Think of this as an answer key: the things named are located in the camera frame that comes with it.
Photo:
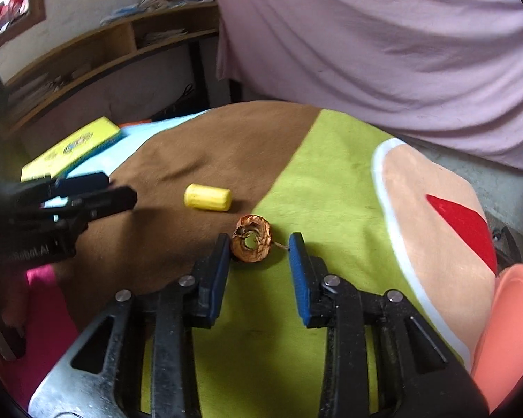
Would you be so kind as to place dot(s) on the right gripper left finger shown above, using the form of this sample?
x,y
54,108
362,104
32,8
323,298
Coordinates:
x,y
210,274

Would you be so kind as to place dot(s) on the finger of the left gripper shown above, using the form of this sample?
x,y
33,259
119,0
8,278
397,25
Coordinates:
x,y
40,190
80,210

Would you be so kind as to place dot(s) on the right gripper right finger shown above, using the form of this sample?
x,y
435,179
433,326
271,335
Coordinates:
x,y
308,272

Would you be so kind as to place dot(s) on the brown dried fruit peel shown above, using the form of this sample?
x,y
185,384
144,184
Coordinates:
x,y
252,239

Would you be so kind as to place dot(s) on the yellow cylinder cap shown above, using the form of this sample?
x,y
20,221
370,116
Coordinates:
x,y
203,197

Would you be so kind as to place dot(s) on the yellow book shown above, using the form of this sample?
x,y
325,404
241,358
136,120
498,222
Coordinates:
x,y
73,150

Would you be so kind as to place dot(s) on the colourful striped blanket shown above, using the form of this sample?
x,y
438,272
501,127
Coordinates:
x,y
380,213

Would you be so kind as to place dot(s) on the pink plastic basin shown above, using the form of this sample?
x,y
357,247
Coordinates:
x,y
498,360

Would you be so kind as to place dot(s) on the wooden shelf desk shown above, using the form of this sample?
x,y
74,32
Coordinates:
x,y
93,55

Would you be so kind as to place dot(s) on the pink hanging sheet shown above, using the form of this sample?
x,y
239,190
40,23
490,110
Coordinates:
x,y
449,72

